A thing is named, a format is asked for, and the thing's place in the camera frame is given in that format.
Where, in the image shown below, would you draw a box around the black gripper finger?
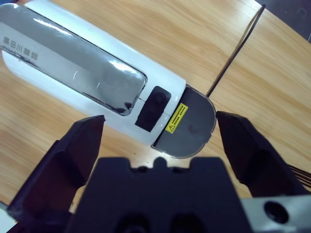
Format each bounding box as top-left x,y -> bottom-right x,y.
7,115 -> 107,233
215,111 -> 309,199

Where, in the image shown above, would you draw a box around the black power cable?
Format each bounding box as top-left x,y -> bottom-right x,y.
206,4 -> 266,98

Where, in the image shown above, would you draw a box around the white capsule coffee machine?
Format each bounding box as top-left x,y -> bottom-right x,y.
0,0 -> 188,148

